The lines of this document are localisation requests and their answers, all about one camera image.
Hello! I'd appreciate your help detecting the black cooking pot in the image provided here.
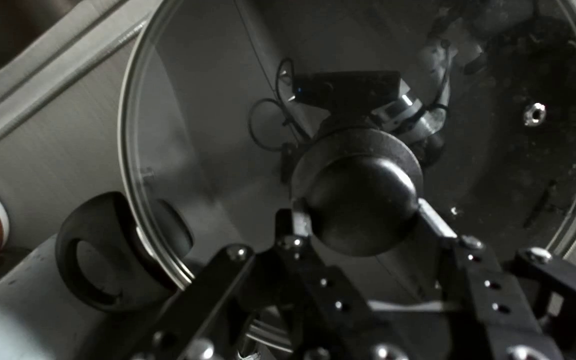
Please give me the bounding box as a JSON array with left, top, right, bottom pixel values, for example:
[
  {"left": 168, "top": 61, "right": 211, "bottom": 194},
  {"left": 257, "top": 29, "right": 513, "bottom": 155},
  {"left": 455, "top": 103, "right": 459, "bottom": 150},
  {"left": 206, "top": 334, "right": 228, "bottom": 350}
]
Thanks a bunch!
[{"left": 55, "top": 0, "right": 576, "bottom": 316}]

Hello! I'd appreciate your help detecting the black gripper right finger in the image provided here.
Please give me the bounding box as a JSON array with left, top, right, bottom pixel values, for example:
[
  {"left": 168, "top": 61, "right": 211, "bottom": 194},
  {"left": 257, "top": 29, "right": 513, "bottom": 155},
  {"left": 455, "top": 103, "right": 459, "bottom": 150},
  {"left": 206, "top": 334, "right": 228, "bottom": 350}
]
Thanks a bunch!
[{"left": 416, "top": 199, "right": 576, "bottom": 360}]

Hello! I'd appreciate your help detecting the glass lid with black knob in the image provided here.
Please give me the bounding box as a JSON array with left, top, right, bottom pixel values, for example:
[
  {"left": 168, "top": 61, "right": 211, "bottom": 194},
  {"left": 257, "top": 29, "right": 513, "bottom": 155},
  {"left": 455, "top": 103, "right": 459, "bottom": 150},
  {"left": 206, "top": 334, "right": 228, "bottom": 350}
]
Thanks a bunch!
[{"left": 116, "top": 0, "right": 576, "bottom": 290}]

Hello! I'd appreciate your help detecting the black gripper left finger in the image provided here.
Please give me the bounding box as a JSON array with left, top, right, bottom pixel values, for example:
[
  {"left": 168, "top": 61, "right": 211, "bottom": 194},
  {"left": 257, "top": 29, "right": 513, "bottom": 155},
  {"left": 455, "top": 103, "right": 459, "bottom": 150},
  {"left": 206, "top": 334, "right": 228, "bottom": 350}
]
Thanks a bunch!
[{"left": 133, "top": 206, "right": 372, "bottom": 360}]

